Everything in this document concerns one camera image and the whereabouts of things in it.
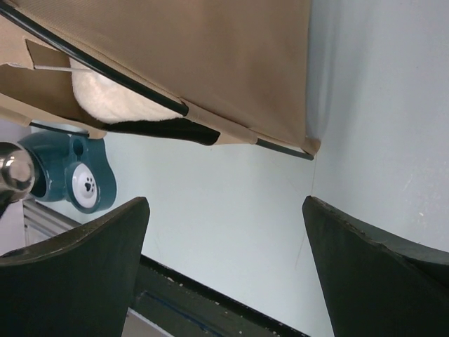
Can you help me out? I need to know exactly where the cream fluffy cushion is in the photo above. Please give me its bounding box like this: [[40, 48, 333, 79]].
[[69, 59, 182, 124]]

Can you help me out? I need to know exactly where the beige fabric pet tent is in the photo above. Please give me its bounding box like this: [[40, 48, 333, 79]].
[[1, 1, 321, 160]]

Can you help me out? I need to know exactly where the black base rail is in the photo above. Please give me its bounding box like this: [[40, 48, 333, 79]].
[[130, 256, 306, 336]]

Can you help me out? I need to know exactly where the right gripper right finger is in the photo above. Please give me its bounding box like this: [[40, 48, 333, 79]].
[[302, 196, 448, 336]]

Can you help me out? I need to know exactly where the white paw print bowl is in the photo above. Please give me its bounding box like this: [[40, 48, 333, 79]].
[[72, 164, 98, 209]]

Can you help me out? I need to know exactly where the teal double bowl stand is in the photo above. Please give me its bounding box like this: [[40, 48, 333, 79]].
[[19, 131, 117, 214]]

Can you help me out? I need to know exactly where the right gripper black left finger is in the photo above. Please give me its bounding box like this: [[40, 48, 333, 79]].
[[1, 197, 150, 336]]

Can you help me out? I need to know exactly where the steel pet bowl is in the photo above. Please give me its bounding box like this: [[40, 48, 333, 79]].
[[1, 141, 36, 203]]

